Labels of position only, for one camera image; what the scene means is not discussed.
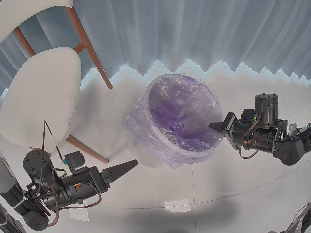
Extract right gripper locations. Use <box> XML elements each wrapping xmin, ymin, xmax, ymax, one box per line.
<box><xmin>224</xmin><ymin>113</ymin><xmax>256</xmax><ymax>150</ymax></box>

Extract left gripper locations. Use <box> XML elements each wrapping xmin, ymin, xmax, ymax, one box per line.
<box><xmin>61</xmin><ymin>166</ymin><xmax>109</xmax><ymax>205</ymax></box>

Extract purple plastic bag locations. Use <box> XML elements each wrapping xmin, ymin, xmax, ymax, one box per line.
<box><xmin>126</xmin><ymin>73</ymin><xmax>225</xmax><ymax>170</ymax></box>

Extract white trash bin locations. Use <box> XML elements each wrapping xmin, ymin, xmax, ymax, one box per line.
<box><xmin>127</xmin><ymin>78</ymin><xmax>225</xmax><ymax>168</ymax></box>

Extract white cushioned wooden chair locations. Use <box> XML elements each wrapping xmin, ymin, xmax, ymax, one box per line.
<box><xmin>0</xmin><ymin>0</ymin><xmax>113</xmax><ymax>164</ymax></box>

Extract blue-grey curtain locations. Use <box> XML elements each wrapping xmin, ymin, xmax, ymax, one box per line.
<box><xmin>0</xmin><ymin>0</ymin><xmax>311</xmax><ymax>96</ymax></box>

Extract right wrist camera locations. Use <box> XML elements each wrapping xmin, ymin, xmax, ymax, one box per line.
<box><xmin>241</xmin><ymin>109</ymin><xmax>255</xmax><ymax>124</ymax></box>

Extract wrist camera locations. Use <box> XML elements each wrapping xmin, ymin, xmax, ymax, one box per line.
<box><xmin>64</xmin><ymin>151</ymin><xmax>89</xmax><ymax>175</ymax></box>
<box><xmin>241</xmin><ymin>109</ymin><xmax>255</xmax><ymax>124</ymax></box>

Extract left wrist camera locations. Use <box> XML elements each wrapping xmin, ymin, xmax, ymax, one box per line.
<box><xmin>64</xmin><ymin>151</ymin><xmax>89</xmax><ymax>175</ymax></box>

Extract black cable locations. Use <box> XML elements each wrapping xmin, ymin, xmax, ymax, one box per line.
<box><xmin>42</xmin><ymin>120</ymin><xmax>67</xmax><ymax>167</ymax></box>

